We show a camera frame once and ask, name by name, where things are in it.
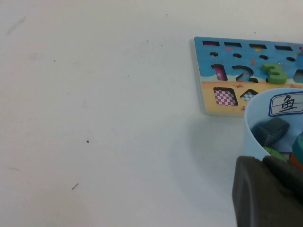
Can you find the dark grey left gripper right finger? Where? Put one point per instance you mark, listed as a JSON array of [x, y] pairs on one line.
[[288, 175]]

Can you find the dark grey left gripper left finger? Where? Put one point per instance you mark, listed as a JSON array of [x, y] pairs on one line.
[[260, 201]]

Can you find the light blue plastic bowl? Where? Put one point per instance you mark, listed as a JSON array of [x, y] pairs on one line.
[[253, 144]]

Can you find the colourful wooden puzzle board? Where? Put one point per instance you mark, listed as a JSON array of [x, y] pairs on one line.
[[206, 68]]

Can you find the orange wooden fish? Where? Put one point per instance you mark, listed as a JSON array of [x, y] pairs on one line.
[[296, 162]]

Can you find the green fish with number three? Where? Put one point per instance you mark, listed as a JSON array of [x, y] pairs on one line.
[[275, 153]]

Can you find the teal fish with number four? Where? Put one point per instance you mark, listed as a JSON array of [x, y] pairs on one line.
[[298, 146]]

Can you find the dark grey wooden fish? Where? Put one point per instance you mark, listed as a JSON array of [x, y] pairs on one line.
[[272, 127]]

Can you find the white label with fish character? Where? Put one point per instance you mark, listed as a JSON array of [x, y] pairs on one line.
[[277, 104]]

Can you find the green wooden number three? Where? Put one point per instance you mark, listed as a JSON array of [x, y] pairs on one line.
[[275, 79]]

